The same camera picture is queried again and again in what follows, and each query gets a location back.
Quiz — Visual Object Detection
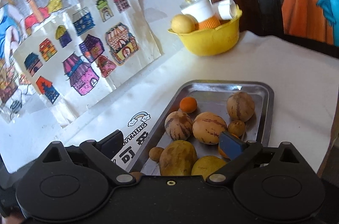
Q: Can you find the white plastic jar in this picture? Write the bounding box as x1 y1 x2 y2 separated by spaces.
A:
180 0 215 23

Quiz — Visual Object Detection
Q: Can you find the striped pepino melon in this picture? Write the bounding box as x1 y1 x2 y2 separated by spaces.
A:
164 111 193 141

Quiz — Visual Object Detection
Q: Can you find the small orange kumquat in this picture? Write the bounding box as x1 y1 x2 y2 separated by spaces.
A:
218 132 240 160

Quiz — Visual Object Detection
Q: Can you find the small white cup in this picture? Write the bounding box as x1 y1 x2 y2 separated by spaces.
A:
217 0 237 20

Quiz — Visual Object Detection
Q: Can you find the yellow plastic bowl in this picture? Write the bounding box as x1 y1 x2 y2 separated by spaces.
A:
168 5 242 56

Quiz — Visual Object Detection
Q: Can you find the yellow mango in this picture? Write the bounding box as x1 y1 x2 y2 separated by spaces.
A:
158 140 198 176

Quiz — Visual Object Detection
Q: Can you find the houses drawing paper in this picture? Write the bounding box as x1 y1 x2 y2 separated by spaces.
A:
14 0 161 127

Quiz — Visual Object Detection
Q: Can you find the striped pepino in tray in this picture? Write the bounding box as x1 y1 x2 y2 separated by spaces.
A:
226 91 255 122

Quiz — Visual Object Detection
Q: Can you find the large yellow pear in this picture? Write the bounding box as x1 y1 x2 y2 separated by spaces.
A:
171 14 196 34

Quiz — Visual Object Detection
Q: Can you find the small brown round fruit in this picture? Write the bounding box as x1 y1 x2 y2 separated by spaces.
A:
228 120 246 137

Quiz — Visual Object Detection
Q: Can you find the brown kiwi with sticker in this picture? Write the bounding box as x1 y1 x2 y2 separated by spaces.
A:
129 172 144 182

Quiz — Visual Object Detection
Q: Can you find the small brown longan fruit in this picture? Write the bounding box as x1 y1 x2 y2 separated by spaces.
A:
148 147 164 163

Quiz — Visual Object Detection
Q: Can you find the striped pepino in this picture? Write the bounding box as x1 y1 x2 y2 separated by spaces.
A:
226 91 255 122
192 111 227 145

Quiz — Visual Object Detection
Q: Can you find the small orange in tray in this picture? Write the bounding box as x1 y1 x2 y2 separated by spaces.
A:
179 97 198 114

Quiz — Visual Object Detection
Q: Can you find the yellow-green mango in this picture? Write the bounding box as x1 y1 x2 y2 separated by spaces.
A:
191 156 226 180

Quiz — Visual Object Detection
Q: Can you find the person left hand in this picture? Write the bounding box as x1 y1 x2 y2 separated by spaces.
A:
1 213 25 224

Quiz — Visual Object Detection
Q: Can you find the metal tray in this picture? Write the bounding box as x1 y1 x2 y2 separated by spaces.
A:
126 81 274 175

